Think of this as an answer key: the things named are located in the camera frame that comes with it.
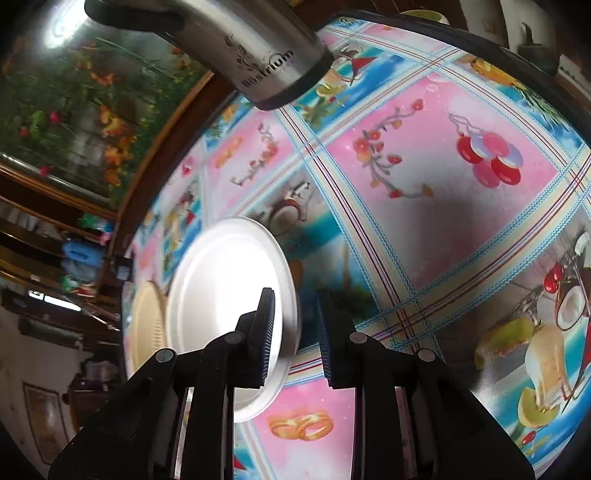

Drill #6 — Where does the blue plastic jug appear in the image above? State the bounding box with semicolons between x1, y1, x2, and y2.
62;240;104;268

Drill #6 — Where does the wooden shelf cabinet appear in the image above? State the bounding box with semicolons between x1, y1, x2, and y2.
1;197;123;351

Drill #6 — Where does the beige patterned plate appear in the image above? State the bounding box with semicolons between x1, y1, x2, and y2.
129;281;167;372

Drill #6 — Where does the flower painting glass panel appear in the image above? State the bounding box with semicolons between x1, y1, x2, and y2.
1;20;206;210

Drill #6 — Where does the stainless steel electric kettle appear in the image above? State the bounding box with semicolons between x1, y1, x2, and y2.
84;0;335;111

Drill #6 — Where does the white foam bowl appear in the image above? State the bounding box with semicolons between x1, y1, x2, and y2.
165;217;301;423

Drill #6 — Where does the framed wall picture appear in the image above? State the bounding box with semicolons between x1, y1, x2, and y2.
23;382;69;465

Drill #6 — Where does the colourful patterned tablecloth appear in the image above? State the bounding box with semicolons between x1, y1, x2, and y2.
129;13;590;479

